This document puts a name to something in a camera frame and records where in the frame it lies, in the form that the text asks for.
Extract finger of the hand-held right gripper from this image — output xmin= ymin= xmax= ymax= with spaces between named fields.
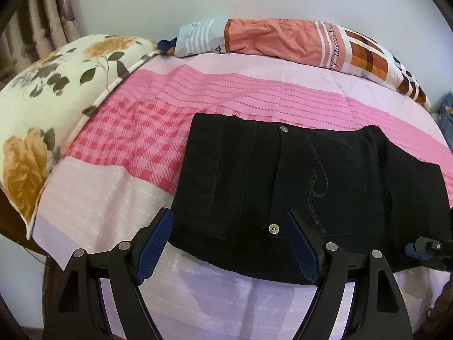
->
xmin=403 ymin=235 xmax=453 ymax=268

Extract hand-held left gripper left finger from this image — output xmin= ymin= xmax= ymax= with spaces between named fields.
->
xmin=42 ymin=208 xmax=174 ymax=340

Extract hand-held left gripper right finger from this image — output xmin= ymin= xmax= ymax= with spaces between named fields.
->
xmin=285 ymin=209 xmax=413 ymax=340

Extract black pants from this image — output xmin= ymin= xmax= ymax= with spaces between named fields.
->
xmin=169 ymin=112 xmax=452 ymax=285

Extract pink checked bed sheet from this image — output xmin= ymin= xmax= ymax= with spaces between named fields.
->
xmin=30 ymin=50 xmax=453 ymax=340

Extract blue plaid cloth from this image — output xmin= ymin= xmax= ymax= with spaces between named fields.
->
xmin=437 ymin=92 xmax=453 ymax=139

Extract floral pillow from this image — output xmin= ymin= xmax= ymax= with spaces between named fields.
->
xmin=0 ymin=34 xmax=159 ymax=240

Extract small dark blue cloth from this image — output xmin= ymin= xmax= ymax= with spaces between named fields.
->
xmin=157 ymin=37 xmax=178 ymax=58

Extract rolled orange plaid quilt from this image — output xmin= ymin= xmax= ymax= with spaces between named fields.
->
xmin=173 ymin=16 xmax=432 ymax=111

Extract striped beige curtain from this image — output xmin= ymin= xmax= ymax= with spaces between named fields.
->
xmin=0 ymin=0 xmax=88 ymax=76

